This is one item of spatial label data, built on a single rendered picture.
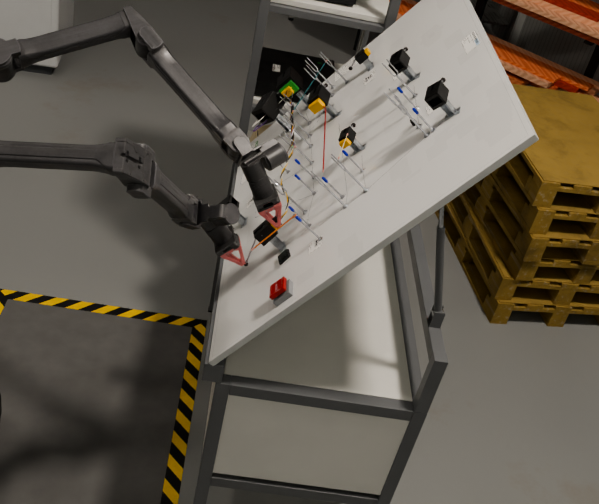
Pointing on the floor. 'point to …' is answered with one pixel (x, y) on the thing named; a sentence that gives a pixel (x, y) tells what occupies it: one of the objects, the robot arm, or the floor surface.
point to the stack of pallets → (553, 217)
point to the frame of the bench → (240, 386)
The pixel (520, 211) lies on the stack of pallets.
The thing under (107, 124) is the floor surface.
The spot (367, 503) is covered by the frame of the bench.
